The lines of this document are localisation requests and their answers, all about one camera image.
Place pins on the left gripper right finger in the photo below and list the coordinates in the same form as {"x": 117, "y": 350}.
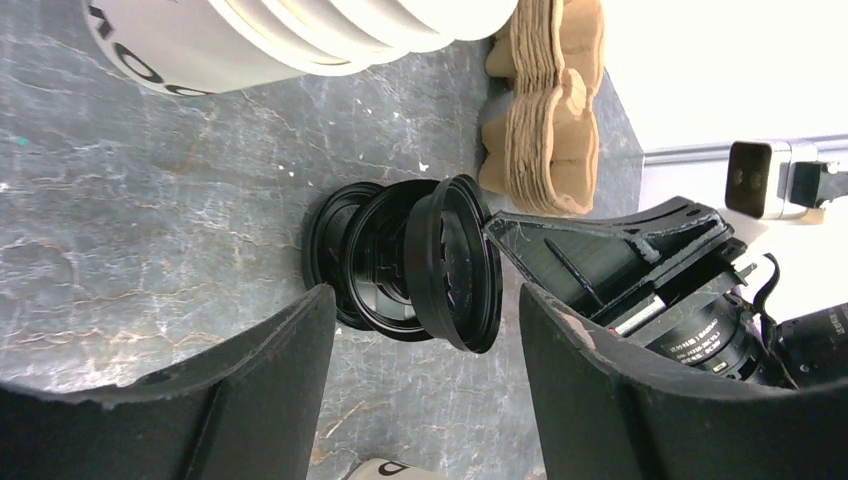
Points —
{"x": 608, "y": 409}

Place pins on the single black lid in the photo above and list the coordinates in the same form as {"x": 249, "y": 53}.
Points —
{"x": 453, "y": 273}

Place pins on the single white paper cup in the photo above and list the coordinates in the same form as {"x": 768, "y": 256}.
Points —
{"x": 381, "y": 469}

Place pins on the stack of cardboard cup carriers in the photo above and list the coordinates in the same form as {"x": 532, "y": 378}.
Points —
{"x": 543, "y": 153}

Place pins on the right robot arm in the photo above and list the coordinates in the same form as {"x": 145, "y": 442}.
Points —
{"x": 811, "y": 348}

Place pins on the stack of black lids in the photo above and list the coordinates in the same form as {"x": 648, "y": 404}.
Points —
{"x": 354, "y": 242}

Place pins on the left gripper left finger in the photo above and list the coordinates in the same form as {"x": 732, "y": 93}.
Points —
{"x": 244, "y": 409}

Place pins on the stack of white paper cups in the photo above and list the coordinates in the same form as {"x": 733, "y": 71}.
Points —
{"x": 205, "y": 47}

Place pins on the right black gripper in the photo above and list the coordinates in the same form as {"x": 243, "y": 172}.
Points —
{"x": 679, "y": 254}

